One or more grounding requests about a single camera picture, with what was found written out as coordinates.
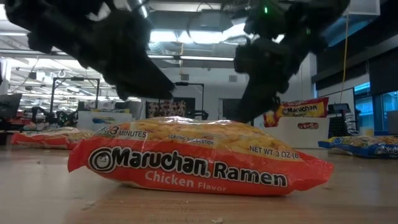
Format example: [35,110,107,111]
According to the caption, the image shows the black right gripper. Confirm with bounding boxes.
[234,18,327,123]

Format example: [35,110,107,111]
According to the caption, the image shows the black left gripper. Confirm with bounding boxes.
[77,9,175,101]

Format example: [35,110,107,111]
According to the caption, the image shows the red beef ramen packet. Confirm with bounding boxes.
[273,96,330,119]
[262,111,280,128]

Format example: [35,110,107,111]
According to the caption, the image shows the orange chicken ramen packet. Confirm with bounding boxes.
[11,126,96,151]
[67,116,335,197]

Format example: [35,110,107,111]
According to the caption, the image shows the floral patterned panel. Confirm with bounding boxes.
[146,100,187,118]

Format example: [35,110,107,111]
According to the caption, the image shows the black cabinet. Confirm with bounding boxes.
[218,98,249,123]

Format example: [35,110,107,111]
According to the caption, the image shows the white bin with red sticker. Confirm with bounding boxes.
[262,116,330,149]

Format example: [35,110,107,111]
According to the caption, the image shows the long ceiling light bar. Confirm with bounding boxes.
[179,55,234,62]
[0,49,175,62]

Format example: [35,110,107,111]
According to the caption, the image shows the grey ceiling unit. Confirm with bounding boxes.
[186,8,233,32]

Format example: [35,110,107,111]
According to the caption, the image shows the distant black robot station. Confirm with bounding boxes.
[29,105,78,128]

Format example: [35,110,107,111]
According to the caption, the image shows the dark monitor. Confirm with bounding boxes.
[0,93,23,119]

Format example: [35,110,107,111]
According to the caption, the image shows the black wire crate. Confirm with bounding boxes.
[328,103,358,141]

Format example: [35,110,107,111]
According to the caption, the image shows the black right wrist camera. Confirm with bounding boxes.
[244,0,289,40]

